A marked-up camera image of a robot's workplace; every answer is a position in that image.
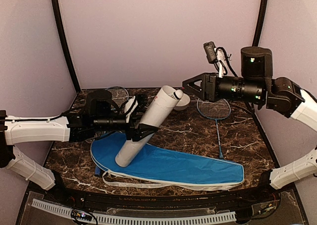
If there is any white shuttlecock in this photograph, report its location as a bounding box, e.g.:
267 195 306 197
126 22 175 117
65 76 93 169
169 90 184 100

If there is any white shuttlecock tube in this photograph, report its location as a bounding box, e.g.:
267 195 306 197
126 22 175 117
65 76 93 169
115 85 184 167

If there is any blue racket bag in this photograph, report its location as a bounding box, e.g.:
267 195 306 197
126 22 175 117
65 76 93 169
91 132 244 187

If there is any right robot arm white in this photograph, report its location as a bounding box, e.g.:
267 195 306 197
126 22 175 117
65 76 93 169
182 46 317 130

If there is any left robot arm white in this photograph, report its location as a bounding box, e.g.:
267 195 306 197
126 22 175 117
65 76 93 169
0 90 158 203

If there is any right blue badminton racket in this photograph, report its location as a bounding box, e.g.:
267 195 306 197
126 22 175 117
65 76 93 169
197 99 231 160

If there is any blue badminton racket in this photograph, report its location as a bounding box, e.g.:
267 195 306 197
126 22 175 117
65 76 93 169
95 86 129 177
197 99 231 160

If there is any left blue badminton racket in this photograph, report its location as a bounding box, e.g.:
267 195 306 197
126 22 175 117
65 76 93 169
95 86 129 177

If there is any white ceramic bowl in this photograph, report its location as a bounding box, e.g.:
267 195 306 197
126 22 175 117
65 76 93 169
174 94 191 111

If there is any small circuit board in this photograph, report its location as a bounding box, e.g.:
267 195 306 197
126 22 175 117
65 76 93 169
71 210 93 222

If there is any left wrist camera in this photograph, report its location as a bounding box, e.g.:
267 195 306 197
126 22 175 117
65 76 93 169
123 94 148 123

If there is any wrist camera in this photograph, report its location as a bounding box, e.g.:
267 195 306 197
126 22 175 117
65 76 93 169
203 42 233 78
123 94 148 123

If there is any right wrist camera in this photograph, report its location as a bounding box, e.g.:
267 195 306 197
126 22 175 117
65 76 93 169
203 42 233 78

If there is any white cable duct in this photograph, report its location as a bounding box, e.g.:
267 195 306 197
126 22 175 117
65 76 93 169
31 199 237 225

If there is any black vertical frame post right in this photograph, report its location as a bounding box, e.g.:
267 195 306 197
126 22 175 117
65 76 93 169
252 0 268 47

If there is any black vertical frame post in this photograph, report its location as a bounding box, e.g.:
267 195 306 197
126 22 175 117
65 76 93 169
252 0 268 47
51 0 81 94

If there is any black vertical frame post left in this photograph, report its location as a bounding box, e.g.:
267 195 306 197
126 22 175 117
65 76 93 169
51 0 81 94

